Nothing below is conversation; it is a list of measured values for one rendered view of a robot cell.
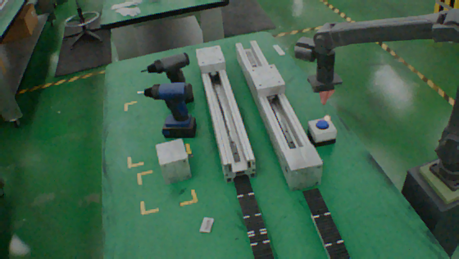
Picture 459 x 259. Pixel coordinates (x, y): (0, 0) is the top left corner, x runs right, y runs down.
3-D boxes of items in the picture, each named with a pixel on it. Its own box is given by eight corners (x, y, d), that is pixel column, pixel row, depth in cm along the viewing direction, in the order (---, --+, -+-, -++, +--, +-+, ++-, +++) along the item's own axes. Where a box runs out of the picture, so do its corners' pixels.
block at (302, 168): (328, 183, 118) (329, 161, 113) (290, 191, 117) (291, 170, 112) (318, 164, 125) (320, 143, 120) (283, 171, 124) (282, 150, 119)
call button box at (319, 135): (335, 143, 133) (337, 129, 129) (310, 148, 132) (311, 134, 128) (327, 129, 139) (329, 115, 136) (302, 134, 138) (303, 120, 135)
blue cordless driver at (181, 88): (197, 138, 142) (188, 89, 130) (146, 138, 145) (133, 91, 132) (200, 125, 149) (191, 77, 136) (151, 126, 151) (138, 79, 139)
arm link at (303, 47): (324, 38, 107) (337, 26, 112) (289, 30, 113) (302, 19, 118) (324, 73, 114) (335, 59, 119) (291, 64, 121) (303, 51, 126)
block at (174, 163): (198, 176, 127) (194, 155, 121) (165, 184, 125) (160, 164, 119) (193, 156, 135) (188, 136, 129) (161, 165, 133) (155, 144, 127)
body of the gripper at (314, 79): (306, 80, 124) (306, 61, 120) (334, 75, 125) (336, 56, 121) (313, 91, 119) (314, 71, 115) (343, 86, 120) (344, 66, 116)
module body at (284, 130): (311, 165, 125) (312, 147, 120) (283, 171, 124) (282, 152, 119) (256, 56, 190) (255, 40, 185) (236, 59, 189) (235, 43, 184)
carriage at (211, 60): (226, 74, 167) (224, 61, 163) (202, 79, 166) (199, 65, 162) (220, 58, 180) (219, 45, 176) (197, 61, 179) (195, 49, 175)
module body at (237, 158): (256, 177, 124) (255, 158, 119) (225, 183, 123) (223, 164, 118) (219, 61, 189) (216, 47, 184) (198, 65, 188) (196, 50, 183)
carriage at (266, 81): (285, 98, 148) (285, 84, 144) (257, 103, 147) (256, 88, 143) (274, 78, 161) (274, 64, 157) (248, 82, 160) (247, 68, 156)
